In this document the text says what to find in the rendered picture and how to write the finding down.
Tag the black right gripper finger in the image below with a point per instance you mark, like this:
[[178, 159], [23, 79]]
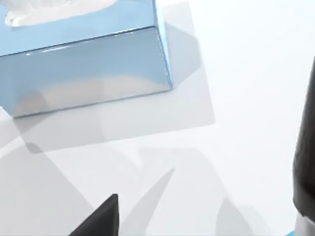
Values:
[[106, 216]]

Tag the light blue tissue box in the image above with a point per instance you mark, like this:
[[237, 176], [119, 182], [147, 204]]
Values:
[[86, 64]]

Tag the blue flat object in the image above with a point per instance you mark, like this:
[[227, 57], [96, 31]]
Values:
[[289, 233]]

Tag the white tissue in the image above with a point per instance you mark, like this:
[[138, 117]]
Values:
[[49, 11]]

